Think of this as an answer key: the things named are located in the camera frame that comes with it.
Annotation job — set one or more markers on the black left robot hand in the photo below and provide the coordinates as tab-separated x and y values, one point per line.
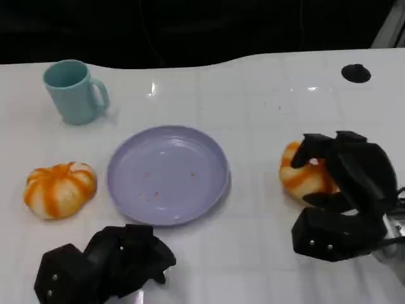
126	256

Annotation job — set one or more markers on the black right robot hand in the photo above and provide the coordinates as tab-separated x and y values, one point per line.
364	171

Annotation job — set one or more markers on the orange white toy bread roll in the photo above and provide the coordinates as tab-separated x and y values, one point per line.
60	191
300	182

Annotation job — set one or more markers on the lilac plate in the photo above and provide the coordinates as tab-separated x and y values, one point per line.
167	177

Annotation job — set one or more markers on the black round table grommet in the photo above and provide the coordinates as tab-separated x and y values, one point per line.
356	73

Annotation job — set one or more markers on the pale green mug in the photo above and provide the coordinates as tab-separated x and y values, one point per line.
74	98

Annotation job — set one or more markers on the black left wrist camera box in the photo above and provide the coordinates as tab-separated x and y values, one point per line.
61	274

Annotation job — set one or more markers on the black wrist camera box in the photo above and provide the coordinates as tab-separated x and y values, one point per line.
335	234
61	274

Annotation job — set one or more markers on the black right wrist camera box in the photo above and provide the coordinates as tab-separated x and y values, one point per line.
335	234

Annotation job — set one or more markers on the white metal frame post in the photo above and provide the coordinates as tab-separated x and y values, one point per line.
392	27

